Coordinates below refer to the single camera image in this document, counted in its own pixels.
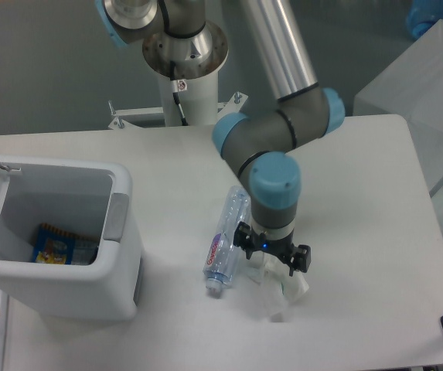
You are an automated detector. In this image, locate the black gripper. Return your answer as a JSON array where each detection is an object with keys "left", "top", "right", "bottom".
[{"left": 233, "top": 222, "right": 312, "bottom": 276}]

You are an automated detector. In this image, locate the clear plastic water bottle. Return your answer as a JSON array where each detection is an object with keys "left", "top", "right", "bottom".
[{"left": 203, "top": 185, "right": 250, "bottom": 298}]

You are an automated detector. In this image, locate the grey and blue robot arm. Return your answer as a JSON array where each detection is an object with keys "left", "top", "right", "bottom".
[{"left": 96, "top": 1, "right": 345, "bottom": 272}]

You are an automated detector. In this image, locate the white trash can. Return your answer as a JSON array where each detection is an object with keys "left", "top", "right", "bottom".
[{"left": 0, "top": 156, "right": 142, "bottom": 321}]

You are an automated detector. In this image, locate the blue snack packet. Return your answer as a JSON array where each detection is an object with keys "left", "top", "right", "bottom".
[{"left": 30, "top": 223, "right": 99, "bottom": 266}]

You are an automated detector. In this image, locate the translucent white storage box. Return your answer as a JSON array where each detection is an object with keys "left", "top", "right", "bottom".
[{"left": 353, "top": 19, "right": 443, "bottom": 198}]

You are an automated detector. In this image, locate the white mounting bracket frame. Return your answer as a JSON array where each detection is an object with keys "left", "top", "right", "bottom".
[{"left": 107, "top": 91, "right": 249, "bottom": 130}]

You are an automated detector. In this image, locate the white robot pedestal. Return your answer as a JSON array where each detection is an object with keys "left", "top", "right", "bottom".
[{"left": 158, "top": 72, "right": 218, "bottom": 127}]

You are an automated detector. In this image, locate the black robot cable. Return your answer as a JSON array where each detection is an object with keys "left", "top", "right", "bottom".
[{"left": 168, "top": 60, "right": 189, "bottom": 127}]

